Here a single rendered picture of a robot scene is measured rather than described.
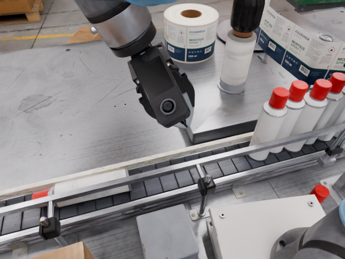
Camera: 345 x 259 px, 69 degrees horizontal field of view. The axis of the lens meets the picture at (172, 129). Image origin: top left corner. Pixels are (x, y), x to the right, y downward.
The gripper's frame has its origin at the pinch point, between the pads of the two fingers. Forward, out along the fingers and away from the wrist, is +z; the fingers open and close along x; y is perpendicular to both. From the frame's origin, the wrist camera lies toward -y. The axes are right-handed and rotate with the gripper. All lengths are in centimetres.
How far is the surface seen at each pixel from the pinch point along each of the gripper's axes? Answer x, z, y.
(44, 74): 42, 3, 64
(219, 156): -2.9, 11.5, -2.3
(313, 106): -25.9, 13.2, -0.5
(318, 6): -110, 79, 115
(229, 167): -3.8, 20.8, -0.1
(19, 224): 40.8, 0.9, -1.5
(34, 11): 114, 34, 329
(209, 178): 0.8, 6.9, -8.5
